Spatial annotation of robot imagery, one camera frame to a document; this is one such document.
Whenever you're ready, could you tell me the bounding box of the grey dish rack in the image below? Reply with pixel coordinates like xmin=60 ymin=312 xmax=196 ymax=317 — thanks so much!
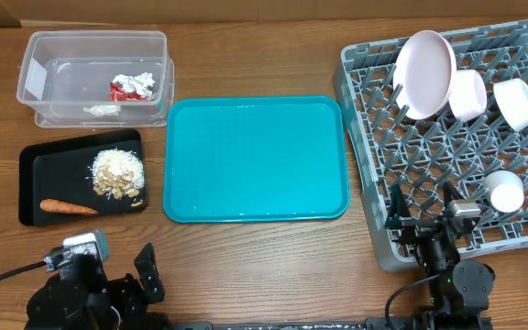
xmin=334 ymin=19 xmax=528 ymax=272

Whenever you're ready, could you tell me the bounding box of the teal serving tray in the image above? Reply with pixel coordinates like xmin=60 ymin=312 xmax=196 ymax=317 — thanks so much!
xmin=162 ymin=95 xmax=349 ymax=224

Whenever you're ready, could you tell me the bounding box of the food scraps and rice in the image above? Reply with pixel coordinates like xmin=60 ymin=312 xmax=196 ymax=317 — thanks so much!
xmin=90 ymin=148 xmax=146 ymax=207

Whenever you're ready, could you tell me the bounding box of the white plate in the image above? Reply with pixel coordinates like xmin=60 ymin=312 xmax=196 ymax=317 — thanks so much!
xmin=392 ymin=30 xmax=457 ymax=120

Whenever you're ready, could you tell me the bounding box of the clear plastic bin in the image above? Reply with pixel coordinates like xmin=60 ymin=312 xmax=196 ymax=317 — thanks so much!
xmin=16 ymin=30 xmax=174 ymax=128

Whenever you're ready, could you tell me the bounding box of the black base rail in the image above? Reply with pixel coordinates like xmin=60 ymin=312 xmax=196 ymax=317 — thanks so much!
xmin=167 ymin=317 xmax=493 ymax=330

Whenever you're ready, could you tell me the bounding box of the white tissue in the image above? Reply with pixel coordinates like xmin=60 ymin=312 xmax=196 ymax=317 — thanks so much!
xmin=82 ymin=105 xmax=121 ymax=116

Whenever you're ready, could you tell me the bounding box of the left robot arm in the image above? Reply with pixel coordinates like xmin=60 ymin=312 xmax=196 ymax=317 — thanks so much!
xmin=26 ymin=242 xmax=171 ymax=330

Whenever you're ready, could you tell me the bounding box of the white cup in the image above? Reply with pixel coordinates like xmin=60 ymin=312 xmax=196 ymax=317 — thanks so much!
xmin=483 ymin=170 xmax=524 ymax=213

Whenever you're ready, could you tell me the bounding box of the black tray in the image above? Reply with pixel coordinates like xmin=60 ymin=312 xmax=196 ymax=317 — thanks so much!
xmin=18 ymin=128 xmax=148 ymax=226

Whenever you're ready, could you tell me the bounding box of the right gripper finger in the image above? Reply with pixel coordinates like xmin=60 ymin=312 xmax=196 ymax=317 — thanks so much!
xmin=442 ymin=181 xmax=464 ymax=204
xmin=385 ymin=183 xmax=412 ymax=229

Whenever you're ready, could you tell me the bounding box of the small white food bowl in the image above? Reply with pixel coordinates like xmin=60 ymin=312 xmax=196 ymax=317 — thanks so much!
xmin=493 ymin=78 xmax=528 ymax=132

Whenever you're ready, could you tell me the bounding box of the orange carrot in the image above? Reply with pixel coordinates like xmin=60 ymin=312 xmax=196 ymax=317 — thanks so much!
xmin=39 ymin=199 xmax=97 ymax=215

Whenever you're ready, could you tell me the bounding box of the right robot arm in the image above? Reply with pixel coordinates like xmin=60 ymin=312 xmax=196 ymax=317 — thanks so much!
xmin=384 ymin=181 xmax=495 ymax=329

